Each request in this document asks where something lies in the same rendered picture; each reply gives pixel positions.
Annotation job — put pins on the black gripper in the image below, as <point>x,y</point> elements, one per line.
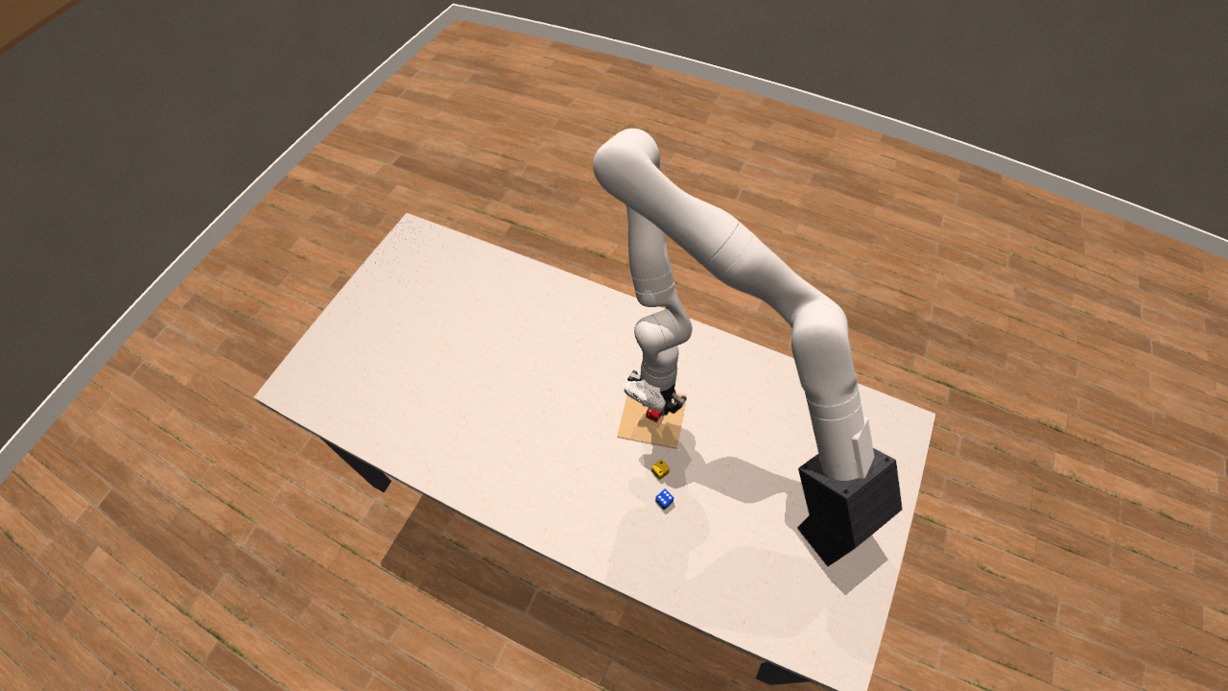
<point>671,394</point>

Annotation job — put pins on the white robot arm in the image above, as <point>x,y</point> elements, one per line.
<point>623,166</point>

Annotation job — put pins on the tan flat mat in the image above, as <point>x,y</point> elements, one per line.
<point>636,426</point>

